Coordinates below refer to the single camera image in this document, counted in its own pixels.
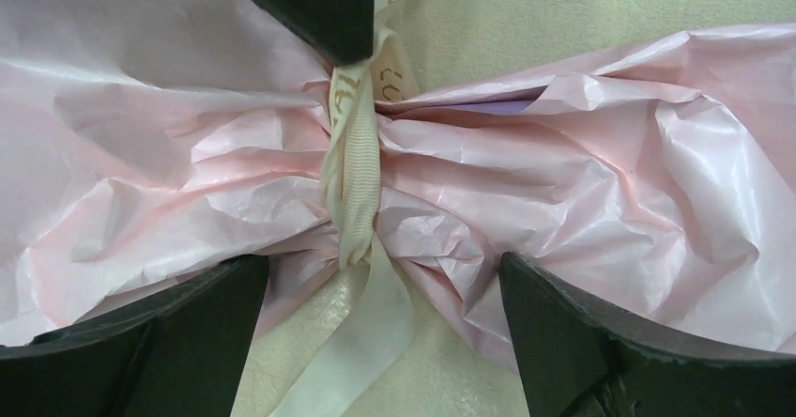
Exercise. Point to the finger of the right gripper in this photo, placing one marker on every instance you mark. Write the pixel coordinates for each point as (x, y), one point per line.
(341, 30)

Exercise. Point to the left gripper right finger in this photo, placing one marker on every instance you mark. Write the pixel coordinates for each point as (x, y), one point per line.
(579, 355)

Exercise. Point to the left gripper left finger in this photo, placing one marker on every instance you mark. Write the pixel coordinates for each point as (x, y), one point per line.
(178, 352)

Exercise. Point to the cream printed ribbon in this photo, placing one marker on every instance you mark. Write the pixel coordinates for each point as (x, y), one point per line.
(380, 327)

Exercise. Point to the pink flower bouquet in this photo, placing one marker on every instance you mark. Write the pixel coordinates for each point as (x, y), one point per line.
(146, 139)

